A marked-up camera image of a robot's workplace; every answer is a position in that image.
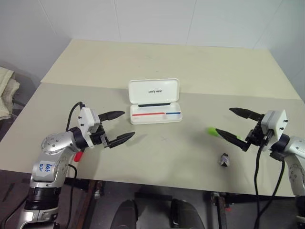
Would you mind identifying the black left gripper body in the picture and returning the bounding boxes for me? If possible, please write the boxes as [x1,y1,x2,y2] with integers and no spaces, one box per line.
[89,122,112,149]

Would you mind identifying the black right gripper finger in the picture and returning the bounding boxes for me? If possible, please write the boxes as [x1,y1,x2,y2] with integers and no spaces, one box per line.
[229,107,265,121]
[214,128,253,152]

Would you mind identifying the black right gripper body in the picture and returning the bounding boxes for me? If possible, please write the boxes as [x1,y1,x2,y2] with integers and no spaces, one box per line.
[246,120,275,147]

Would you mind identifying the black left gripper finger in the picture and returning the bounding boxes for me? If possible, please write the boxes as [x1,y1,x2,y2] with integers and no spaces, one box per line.
[108,132,136,149]
[98,110,126,122]

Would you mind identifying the white hinged pencil case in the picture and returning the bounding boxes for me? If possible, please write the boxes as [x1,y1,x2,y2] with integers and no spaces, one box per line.
[128,77,184,125]

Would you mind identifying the green marker pen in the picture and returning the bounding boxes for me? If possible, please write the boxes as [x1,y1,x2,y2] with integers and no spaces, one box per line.
[207,127,242,140]

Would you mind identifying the red marker pen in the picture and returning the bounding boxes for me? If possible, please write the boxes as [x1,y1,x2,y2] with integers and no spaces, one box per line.
[74,149,84,163]

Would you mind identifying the white handwritten paper label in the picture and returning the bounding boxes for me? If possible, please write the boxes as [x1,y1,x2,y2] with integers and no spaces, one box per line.
[31,160,57,182]

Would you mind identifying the rusty brown table leg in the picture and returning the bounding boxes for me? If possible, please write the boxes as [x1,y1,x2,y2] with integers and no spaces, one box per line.
[76,180,107,229]

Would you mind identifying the dark metal table leg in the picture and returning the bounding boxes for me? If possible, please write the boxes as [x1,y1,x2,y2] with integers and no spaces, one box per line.
[210,192,233,229]

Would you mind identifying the dark rounded shape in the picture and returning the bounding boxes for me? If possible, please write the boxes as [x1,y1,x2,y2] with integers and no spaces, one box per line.
[170,198,206,229]
[112,199,144,229]

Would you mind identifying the beige folded cloth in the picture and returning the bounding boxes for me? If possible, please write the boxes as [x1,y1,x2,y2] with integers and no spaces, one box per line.
[0,66,20,121]

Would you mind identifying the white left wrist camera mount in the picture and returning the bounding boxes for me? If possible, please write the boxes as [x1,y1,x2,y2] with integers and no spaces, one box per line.
[77,107,101,149]

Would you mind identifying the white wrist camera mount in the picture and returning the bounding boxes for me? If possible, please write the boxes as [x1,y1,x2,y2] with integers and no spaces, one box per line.
[77,107,101,149]
[261,109,289,144]

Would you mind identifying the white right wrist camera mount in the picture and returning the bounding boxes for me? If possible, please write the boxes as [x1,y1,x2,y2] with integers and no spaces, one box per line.
[261,109,289,144]

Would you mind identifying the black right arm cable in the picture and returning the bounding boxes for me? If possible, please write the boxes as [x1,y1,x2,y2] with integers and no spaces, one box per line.
[253,140,286,229]

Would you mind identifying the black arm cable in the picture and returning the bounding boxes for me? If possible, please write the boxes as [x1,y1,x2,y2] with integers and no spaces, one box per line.
[66,102,86,179]
[253,140,286,229]

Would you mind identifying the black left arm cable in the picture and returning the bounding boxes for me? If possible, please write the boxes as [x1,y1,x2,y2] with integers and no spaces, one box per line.
[66,102,86,179]

